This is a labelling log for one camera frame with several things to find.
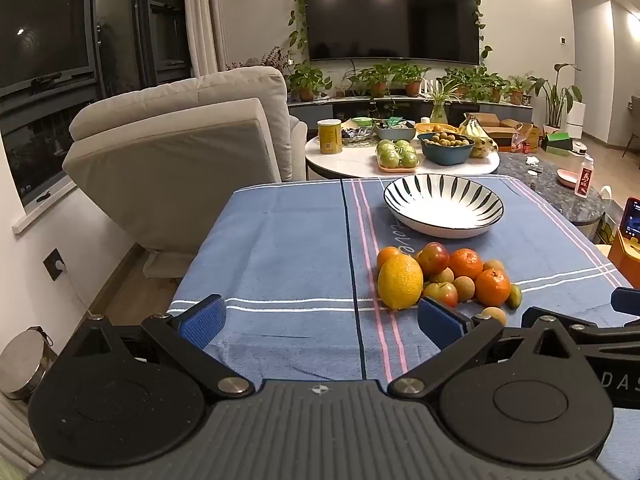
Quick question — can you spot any blue striped tablecloth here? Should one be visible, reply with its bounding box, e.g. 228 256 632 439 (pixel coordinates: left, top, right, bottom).
167 173 640 480

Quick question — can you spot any white red label bottle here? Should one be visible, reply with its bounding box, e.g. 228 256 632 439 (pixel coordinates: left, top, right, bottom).
574 154 594 198

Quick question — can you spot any tall potted floor plant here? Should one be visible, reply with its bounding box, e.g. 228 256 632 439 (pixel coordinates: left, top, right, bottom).
527 63 582 129

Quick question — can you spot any small green fruit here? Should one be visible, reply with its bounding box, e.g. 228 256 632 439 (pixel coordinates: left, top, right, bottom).
506 284 523 310

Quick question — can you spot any banana bunch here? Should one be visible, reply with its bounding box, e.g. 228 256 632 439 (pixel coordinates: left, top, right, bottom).
458 114 499 158

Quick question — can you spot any dark marble round table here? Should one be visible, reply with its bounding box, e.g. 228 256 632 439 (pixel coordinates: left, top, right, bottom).
497 152 610 240

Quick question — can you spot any glass vase with plant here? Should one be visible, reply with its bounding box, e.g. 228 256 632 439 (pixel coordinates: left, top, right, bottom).
425 79 458 124

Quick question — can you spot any black wall television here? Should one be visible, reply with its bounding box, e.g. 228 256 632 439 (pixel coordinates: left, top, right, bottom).
304 0 480 65

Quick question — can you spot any red flower arrangement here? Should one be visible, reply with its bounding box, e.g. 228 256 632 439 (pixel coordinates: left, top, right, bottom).
226 46 294 75

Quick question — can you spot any smartphone on stand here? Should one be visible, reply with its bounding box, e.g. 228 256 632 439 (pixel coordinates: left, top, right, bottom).
620 196 640 240

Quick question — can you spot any large orange tangerine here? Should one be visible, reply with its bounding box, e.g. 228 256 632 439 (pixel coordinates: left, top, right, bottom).
449 248 484 281

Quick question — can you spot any large yellow lemon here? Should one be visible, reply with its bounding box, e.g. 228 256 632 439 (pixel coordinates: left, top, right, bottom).
378 254 424 311

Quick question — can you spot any dark tv console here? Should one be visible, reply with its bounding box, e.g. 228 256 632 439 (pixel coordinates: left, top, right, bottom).
288 96 533 131

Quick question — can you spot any white round coffee table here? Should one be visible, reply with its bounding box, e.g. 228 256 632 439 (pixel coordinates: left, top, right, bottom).
305 136 500 179

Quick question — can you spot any orange fruit basket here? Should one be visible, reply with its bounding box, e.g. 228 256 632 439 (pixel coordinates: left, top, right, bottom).
414 122 459 134

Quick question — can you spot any wall power socket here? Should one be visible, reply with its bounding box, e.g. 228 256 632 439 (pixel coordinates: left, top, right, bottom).
43 248 66 281

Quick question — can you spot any teal basket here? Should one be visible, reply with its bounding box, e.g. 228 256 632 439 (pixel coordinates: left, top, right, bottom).
374 122 416 142

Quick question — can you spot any red green apple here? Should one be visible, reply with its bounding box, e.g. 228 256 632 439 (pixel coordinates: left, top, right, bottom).
423 282 459 308

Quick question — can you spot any small back orange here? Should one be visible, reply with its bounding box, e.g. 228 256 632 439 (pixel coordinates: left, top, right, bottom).
376 246 401 270

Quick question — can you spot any white blue striped bowl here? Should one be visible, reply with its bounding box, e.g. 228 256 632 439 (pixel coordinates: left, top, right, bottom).
383 174 504 240

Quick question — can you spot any pink dish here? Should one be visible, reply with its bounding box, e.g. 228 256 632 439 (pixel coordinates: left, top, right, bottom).
556 169 578 190

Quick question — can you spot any brown longan fruit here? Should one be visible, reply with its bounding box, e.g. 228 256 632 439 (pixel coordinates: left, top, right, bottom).
483 259 506 273
452 276 475 304
430 268 456 283
480 307 508 326

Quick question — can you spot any cardboard box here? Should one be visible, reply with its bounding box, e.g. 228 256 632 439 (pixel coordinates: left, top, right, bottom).
468 113 522 136

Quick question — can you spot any teal bowl of longans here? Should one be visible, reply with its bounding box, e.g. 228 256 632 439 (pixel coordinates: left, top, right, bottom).
418 132 474 166

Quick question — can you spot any tray of green apples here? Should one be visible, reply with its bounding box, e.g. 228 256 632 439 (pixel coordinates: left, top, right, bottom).
376 139 420 172

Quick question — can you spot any metal trash can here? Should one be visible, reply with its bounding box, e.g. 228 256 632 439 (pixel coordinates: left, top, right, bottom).
0 326 58 401

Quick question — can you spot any beige recliner sofa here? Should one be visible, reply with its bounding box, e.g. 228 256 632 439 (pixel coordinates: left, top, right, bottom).
63 66 307 278

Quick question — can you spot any yellow canister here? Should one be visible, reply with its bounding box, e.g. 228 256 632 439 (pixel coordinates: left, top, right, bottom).
317 119 342 155

